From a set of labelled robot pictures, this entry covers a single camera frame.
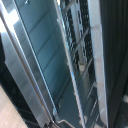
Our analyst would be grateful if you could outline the metal wire oven rack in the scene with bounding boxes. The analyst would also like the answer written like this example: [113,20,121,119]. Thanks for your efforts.
[54,0,103,128]

